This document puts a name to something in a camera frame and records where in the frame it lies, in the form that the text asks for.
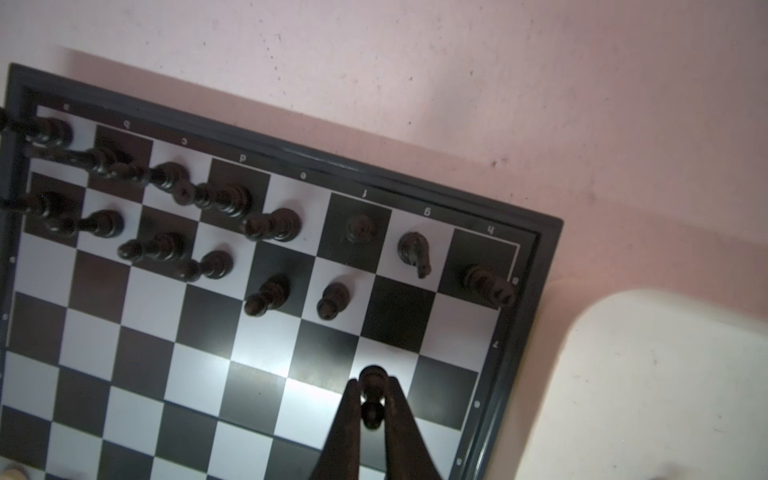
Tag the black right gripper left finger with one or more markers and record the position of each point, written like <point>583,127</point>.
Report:
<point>340,456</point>

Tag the black chess pawn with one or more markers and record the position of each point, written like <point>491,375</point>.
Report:
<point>373,381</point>

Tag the black white chess board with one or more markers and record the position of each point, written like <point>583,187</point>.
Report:
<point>185,299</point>

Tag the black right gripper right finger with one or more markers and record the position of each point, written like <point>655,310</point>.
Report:
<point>406,454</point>

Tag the white plastic tray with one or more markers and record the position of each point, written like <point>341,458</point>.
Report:
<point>646,384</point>

